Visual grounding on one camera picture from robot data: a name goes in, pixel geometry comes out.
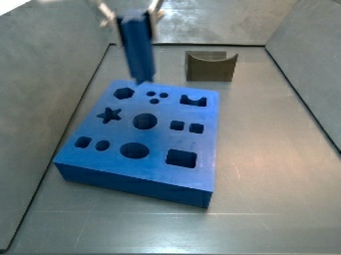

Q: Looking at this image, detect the blue shape sorter block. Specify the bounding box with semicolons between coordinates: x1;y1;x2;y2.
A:
54;81;219;208

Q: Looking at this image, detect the dark curved fixture stand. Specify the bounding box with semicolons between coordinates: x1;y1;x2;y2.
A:
185;51;239;82

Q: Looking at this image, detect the blue star prism object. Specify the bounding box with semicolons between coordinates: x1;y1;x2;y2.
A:
118;9;157;85

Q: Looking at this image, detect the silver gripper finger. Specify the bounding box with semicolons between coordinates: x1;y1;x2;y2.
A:
92;0;117;27
149;0;166;34

